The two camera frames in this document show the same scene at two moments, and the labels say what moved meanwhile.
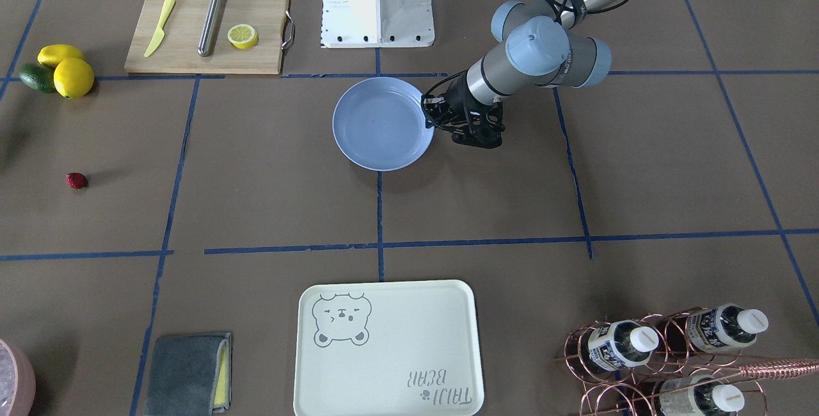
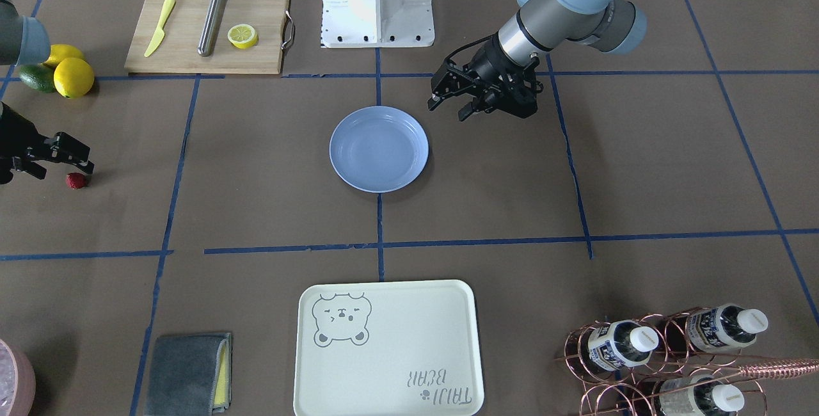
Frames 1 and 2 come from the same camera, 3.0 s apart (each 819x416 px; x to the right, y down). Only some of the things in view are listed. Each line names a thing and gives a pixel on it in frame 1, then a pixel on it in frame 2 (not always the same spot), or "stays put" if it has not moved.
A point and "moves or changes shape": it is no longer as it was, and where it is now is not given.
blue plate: (380, 124) moves or changes shape
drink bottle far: (725, 328) stays put
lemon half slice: (242, 36) stays put
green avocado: (38, 77) stays put
